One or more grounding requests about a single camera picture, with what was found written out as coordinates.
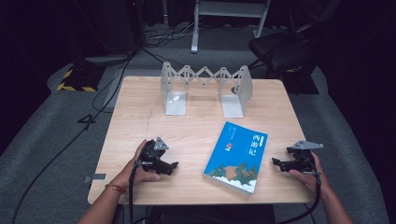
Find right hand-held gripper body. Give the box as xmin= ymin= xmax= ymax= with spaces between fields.
xmin=285 ymin=139 xmax=324 ymax=174

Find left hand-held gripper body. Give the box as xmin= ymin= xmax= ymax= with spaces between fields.
xmin=137 ymin=136 xmax=170 ymax=175

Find blue paperback book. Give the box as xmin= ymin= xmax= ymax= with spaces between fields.
xmin=203 ymin=120 xmax=269 ymax=197

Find white expandable bookend rack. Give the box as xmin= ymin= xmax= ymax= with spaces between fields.
xmin=160 ymin=61 xmax=254 ymax=119

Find person's right hand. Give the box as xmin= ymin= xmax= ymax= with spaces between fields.
xmin=288 ymin=151 xmax=332 ymax=196

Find person's left hand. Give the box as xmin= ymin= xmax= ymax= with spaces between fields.
xmin=110 ymin=139 xmax=162 ymax=192

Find person's dark trousers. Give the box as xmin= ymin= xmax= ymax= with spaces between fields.
xmin=145 ymin=203 xmax=277 ymax=224

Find grey flat stand base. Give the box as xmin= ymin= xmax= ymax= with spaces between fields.
xmin=83 ymin=52 xmax=135 ymax=67

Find black chair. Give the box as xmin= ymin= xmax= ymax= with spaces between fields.
xmin=247 ymin=18 xmax=326 ymax=79

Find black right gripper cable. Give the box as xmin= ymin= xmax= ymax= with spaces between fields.
xmin=275 ymin=170 xmax=322 ymax=224

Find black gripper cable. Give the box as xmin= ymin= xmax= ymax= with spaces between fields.
xmin=127 ymin=160 xmax=154 ymax=224
xmin=275 ymin=170 xmax=322 ymax=224

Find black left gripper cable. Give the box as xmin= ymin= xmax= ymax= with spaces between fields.
xmin=127 ymin=160 xmax=154 ymax=224

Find orange wrist bracelet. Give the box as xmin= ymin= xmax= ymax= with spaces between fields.
xmin=105 ymin=183 xmax=127 ymax=195

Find grey table edge bracket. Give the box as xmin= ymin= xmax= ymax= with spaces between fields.
xmin=82 ymin=173 xmax=107 ymax=185

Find looped black floor cable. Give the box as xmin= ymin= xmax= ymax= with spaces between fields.
xmin=92 ymin=62 xmax=126 ymax=115

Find long black floor cable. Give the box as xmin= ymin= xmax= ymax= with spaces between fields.
xmin=10 ymin=57 xmax=134 ymax=224

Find black yellow striped base plate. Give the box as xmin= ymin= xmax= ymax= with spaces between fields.
xmin=56 ymin=63 xmax=106 ymax=93

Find bundle of floor cables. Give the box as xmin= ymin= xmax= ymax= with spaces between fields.
xmin=143 ymin=21 xmax=201 ymax=49

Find white metal stand frame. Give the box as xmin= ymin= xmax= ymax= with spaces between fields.
xmin=190 ymin=0 xmax=272 ymax=55

